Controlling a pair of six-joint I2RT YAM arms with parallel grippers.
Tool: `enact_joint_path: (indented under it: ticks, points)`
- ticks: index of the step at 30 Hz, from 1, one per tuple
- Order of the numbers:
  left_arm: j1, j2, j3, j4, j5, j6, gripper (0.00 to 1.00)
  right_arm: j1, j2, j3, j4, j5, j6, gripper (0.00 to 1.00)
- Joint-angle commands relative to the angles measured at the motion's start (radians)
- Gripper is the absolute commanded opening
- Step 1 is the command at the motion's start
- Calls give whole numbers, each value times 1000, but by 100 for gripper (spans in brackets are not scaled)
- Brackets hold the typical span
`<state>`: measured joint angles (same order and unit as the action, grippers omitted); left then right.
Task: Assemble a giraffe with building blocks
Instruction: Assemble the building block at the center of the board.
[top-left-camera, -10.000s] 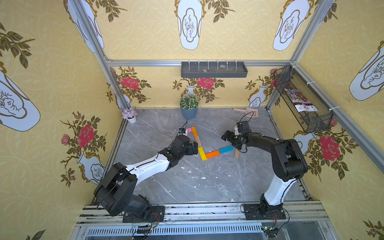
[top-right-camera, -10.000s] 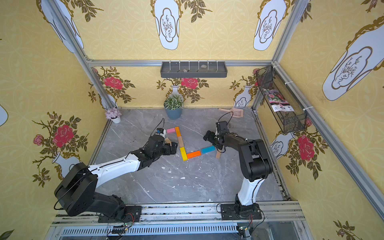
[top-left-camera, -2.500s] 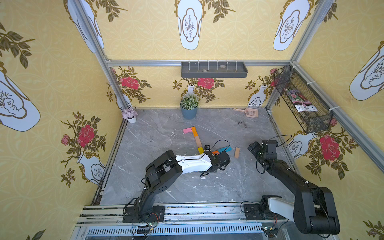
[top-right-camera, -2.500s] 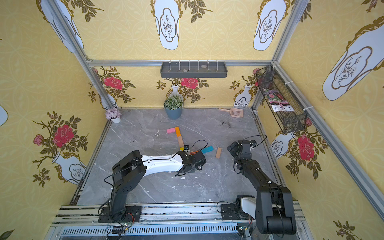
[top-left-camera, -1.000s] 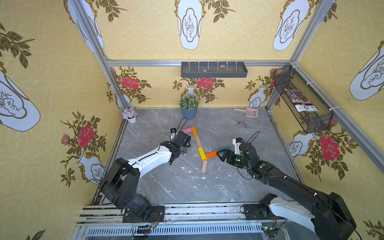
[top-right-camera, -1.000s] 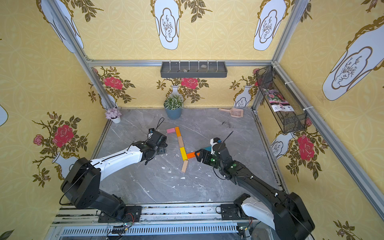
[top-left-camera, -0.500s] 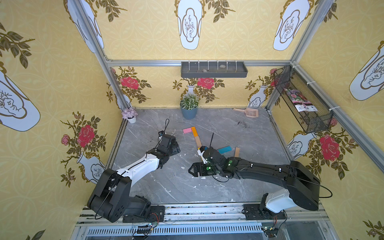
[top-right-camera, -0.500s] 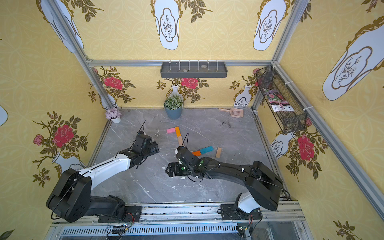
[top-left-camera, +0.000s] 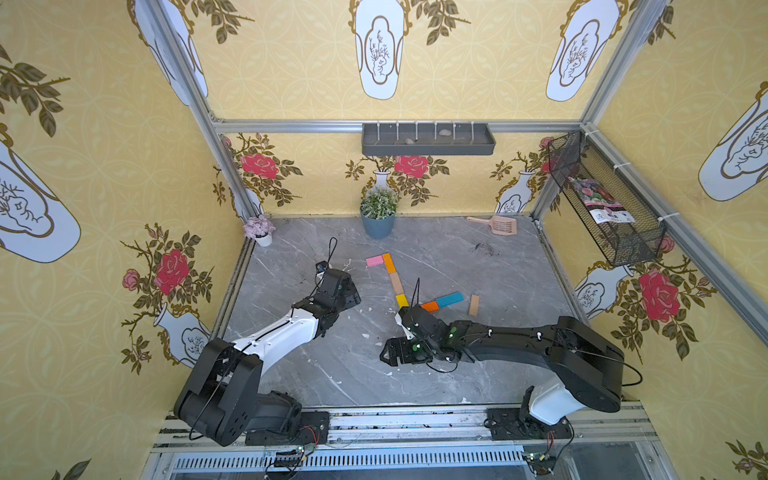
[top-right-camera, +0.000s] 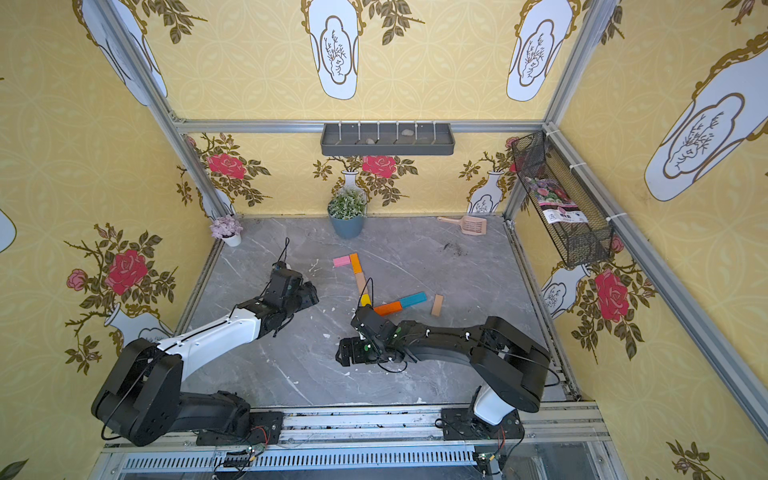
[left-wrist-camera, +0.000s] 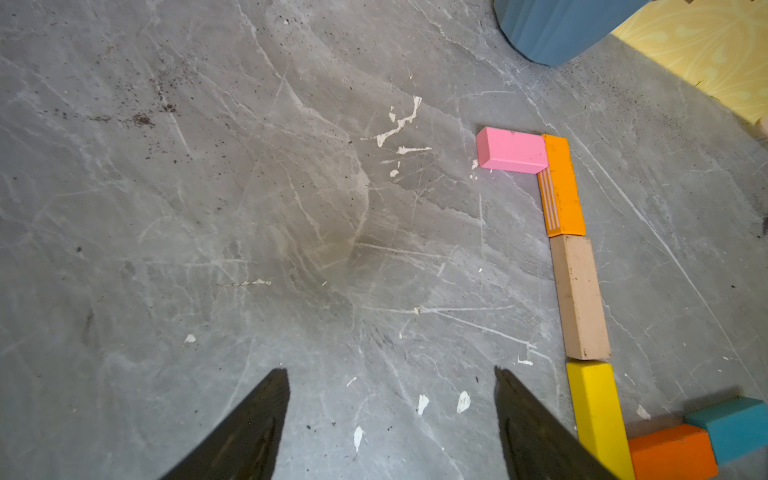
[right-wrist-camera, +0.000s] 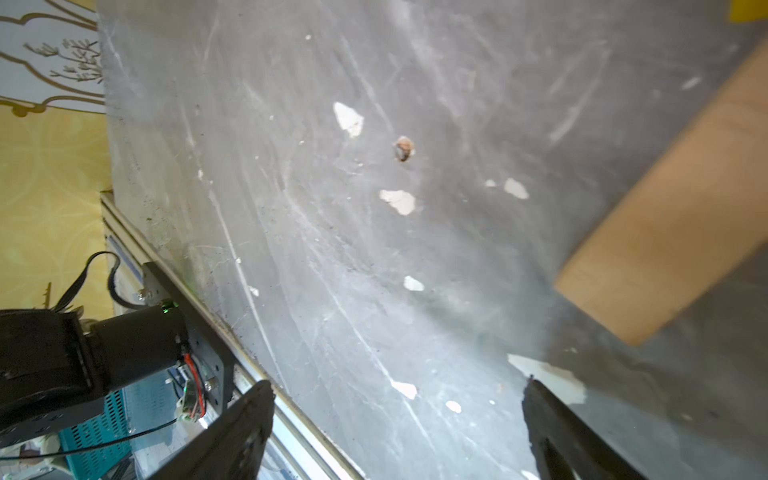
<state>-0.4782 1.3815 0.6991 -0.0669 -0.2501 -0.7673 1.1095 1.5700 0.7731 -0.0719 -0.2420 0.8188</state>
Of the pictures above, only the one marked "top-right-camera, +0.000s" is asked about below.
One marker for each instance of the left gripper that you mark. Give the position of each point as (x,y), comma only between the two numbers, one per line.
(303,294)

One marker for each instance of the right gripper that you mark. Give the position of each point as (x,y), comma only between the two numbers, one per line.
(366,323)

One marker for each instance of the red-orange block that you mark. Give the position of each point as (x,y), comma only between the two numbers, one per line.
(389,308)

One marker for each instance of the teal block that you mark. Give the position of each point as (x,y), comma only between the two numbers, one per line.
(413,299)

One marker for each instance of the natural wood block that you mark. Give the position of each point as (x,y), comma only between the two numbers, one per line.
(361,281)
(437,305)

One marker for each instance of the pink block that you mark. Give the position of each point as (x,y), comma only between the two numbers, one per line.
(341,261)

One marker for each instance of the amber orange block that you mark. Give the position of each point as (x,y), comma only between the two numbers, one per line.
(355,262)

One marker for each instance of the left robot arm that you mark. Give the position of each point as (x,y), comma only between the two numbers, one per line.
(141,400)

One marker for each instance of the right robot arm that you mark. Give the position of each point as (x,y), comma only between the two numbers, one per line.
(513,366)

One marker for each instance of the pink flowers in white pot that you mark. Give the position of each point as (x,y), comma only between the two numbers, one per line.
(227,229)

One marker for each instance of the green plant in blue pot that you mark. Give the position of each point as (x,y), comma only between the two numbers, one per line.
(346,212)

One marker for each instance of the flower seed packet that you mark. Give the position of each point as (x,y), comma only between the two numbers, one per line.
(554,202)

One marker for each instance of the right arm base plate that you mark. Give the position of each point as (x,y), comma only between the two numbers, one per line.
(462,424)

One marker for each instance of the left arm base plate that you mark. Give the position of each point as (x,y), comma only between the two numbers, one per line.
(262,427)

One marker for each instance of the grey wall shelf tray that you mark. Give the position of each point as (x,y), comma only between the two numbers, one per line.
(389,138)

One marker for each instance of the aluminium rail frame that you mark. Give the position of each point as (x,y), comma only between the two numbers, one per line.
(562,440)

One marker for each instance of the black wire basket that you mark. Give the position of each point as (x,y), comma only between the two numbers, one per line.
(575,223)

